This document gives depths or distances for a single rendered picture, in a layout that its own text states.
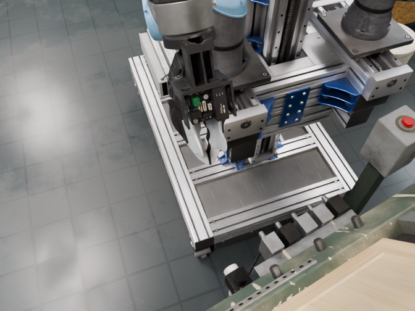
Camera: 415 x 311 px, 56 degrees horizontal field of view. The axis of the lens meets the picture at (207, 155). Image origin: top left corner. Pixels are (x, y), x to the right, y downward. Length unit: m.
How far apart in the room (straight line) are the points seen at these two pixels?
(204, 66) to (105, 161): 1.82
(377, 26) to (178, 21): 0.93
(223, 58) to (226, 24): 0.11
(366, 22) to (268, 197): 0.91
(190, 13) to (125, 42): 2.49
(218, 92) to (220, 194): 1.37
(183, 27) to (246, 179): 1.47
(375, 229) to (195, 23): 0.77
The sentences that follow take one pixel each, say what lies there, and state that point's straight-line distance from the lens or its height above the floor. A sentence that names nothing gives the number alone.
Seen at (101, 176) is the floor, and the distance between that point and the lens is 2.24.
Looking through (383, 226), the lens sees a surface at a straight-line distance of 1.12.
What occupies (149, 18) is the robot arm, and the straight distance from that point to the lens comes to 1.04.
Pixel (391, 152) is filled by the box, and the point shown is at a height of 0.87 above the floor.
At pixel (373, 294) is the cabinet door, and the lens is 0.91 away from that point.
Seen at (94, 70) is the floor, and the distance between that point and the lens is 2.81.
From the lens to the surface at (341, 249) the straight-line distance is 1.05.
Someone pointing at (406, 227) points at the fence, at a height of 0.91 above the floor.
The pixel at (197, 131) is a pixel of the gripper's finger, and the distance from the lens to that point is 0.60.
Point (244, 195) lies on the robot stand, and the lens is 1.87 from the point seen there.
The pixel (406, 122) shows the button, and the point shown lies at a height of 0.95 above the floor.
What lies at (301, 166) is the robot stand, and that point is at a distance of 2.00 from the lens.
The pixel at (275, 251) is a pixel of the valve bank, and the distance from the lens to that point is 1.16.
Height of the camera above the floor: 1.83
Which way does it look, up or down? 55 degrees down
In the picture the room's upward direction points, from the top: straight up
